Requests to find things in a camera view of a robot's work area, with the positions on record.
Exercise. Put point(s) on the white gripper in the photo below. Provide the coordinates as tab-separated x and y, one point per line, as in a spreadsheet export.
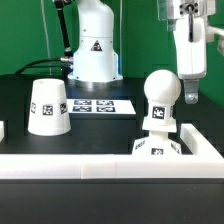
191	56

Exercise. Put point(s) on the white lamp bulb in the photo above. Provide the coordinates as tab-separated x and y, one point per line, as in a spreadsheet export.
162	89

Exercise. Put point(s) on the white lamp base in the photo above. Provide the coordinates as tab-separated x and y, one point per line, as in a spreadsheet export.
157	143

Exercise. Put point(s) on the white lamp shade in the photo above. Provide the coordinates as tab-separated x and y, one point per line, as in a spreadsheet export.
48	114

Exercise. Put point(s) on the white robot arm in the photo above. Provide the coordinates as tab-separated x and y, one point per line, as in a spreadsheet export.
96	62

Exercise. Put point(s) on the white marker sheet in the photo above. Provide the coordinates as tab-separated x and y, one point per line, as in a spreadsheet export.
95	106

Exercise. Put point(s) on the white block at left edge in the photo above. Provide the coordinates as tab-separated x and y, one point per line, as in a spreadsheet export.
1	130

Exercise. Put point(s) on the white L-shaped fence wall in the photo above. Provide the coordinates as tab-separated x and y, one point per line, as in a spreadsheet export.
204	161

